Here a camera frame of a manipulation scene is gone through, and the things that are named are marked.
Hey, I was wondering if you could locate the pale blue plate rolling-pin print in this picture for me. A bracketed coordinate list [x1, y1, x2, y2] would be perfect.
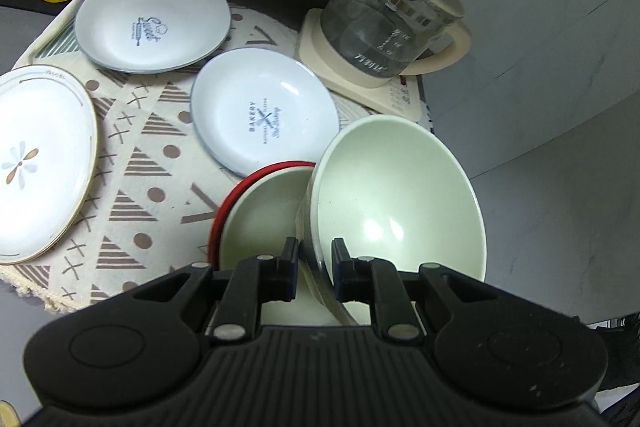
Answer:
[74, 0, 232, 74]

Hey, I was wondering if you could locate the white plate flower gold rim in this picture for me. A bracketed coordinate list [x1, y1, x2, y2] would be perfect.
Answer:
[0, 66, 99, 265]

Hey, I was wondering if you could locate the red rimmed bowl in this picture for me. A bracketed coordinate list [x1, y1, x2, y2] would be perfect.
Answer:
[210, 161, 359, 327]

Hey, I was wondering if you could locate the large pale green bowl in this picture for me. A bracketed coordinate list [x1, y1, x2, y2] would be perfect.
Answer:
[297, 114, 487, 326]

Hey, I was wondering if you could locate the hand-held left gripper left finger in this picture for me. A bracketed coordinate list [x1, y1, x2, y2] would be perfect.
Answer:
[131, 236, 301, 341]

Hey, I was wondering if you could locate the glass kettle cream handle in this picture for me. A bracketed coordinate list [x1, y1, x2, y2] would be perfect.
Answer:
[320, 0, 473, 80]

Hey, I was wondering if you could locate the patterned beige table mat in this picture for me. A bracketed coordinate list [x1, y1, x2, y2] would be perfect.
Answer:
[0, 0, 432, 313]

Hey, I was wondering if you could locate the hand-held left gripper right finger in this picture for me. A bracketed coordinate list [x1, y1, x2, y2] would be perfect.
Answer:
[331, 237, 507, 341]

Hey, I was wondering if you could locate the cream kettle heating base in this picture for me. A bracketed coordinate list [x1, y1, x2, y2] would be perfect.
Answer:
[298, 7, 427, 124]

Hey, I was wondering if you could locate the pale blue plate crossed-utensils print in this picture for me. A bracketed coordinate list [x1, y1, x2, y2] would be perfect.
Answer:
[190, 48, 341, 178]

